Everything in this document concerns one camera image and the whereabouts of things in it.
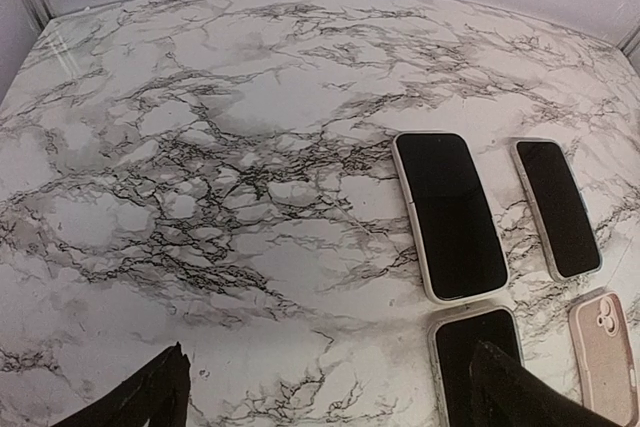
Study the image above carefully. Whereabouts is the clear magsafe phone case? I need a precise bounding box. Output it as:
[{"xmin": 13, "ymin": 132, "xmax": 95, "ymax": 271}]
[{"xmin": 510, "ymin": 136, "xmax": 604, "ymax": 284}]

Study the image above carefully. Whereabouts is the pink phone case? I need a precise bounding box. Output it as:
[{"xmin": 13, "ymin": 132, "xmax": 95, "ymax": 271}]
[{"xmin": 569, "ymin": 289, "xmax": 639, "ymax": 426}]

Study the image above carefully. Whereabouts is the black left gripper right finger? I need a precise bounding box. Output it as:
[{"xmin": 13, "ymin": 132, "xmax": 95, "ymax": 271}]
[{"xmin": 471, "ymin": 342, "xmax": 614, "ymax": 426}]

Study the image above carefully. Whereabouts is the aluminium right corner post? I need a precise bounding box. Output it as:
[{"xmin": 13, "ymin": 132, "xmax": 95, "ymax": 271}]
[{"xmin": 617, "ymin": 20, "xmax": 640, "ymax": 57}]

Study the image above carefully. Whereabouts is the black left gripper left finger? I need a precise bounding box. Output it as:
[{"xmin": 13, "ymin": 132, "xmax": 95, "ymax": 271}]
[{"xmin": 57, "ymin": 343, "xmax": 191, "ymax": 427}]

